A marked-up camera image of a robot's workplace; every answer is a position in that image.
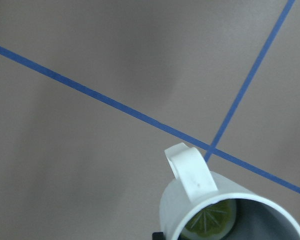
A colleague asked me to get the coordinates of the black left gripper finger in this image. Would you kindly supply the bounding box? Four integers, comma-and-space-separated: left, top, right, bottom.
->
152, 232, 164, 240

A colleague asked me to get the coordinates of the green lemon slice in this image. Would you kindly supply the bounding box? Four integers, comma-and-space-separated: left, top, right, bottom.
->
179, 199, 238, 240

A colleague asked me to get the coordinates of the white mug with HOME text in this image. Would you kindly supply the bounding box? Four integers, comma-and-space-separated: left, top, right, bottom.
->
159, 143, 300, 240

